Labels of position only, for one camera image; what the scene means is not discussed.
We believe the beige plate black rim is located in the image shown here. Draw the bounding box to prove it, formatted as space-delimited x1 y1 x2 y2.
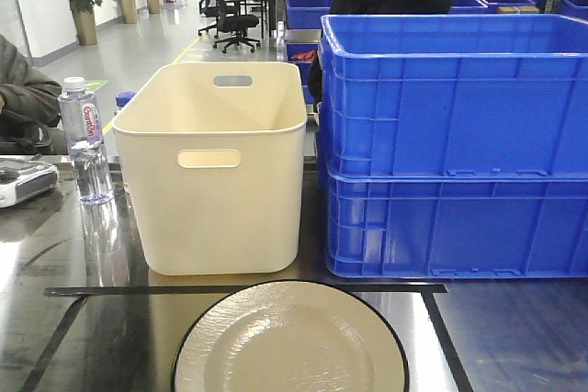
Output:
171 280 410 391

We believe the grey white handheld device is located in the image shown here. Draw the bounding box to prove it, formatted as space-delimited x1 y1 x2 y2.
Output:
1 158 60 208

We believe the seated person grey jacket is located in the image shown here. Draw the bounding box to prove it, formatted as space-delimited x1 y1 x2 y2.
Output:
1 35 62 128

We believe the cream plastic bin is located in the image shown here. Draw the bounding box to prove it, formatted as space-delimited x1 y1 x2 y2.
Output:
112 62 307 275

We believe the blue capped bottle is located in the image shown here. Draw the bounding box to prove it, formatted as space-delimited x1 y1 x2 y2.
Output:
114 91 136 116

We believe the clear water bottle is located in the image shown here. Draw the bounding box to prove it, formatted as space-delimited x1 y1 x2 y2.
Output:
59 76 114 205

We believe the lower blue plastic crate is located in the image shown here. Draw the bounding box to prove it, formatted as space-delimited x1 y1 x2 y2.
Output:
324 172 587 279

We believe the potted plant gold pot near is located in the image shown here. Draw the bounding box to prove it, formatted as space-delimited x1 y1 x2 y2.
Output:
68 0 103 46

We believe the blue plastic crate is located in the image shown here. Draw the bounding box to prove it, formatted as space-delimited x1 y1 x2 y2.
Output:
324 172 587 279
320 14 587 178

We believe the black mesh office chair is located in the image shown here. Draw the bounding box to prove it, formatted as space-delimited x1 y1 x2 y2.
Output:
212 0 261 53

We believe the upper blue plastic crate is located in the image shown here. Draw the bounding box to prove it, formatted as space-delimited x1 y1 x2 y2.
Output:
320 14 587 178

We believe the black bag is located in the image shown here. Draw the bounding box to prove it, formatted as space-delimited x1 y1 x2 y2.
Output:
1 109 68 155

